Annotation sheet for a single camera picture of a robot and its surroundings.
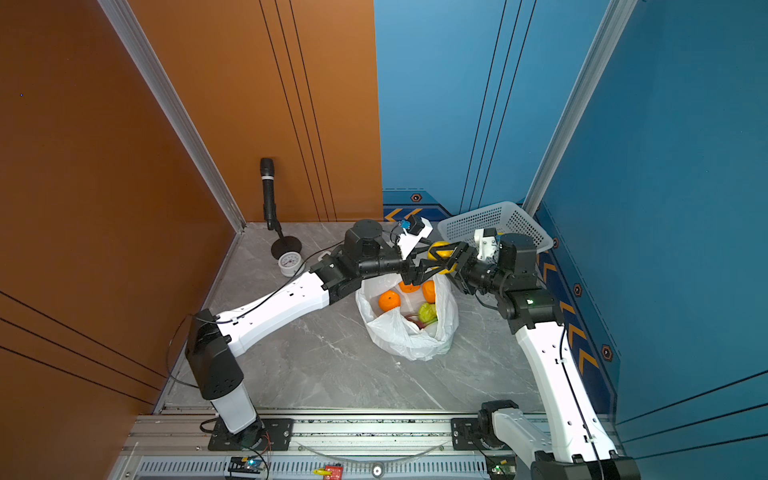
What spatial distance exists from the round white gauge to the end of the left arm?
0.50m

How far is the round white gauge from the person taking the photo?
3.42 ft

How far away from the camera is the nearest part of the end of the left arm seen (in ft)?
1.82

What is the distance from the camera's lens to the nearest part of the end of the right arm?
0.51m
